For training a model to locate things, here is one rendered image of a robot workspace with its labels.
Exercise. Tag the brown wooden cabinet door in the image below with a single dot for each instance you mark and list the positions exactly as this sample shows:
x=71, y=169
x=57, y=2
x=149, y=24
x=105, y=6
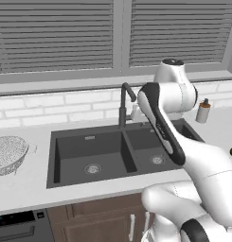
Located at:
x=98, y=223

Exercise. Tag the white soap dispenser bottle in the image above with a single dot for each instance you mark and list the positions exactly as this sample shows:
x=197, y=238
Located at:
x=202, y=112

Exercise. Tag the grey window blind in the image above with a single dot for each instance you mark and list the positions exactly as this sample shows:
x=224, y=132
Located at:
x=180, y=31
x=54, y=34

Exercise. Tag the white mesh colander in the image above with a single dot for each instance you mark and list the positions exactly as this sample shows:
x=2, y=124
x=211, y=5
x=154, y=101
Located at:
x=8, y=152

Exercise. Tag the dark dishwasher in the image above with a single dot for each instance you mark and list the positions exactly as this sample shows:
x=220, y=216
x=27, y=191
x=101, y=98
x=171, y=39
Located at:
x=16, y=227

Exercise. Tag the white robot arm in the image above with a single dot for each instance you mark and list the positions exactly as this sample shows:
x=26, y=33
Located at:
x=212, y=176

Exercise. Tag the grey window frame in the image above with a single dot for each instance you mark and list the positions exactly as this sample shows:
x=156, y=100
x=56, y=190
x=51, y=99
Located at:
x=122, y=38

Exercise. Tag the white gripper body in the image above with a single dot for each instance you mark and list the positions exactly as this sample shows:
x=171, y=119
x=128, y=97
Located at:
x=137, y=114

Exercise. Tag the dark sink faucet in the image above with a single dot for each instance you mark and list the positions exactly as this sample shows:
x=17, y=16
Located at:
x=122, y=107

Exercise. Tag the dark double sink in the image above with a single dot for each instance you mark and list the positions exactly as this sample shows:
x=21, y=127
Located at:
x=95, y=157

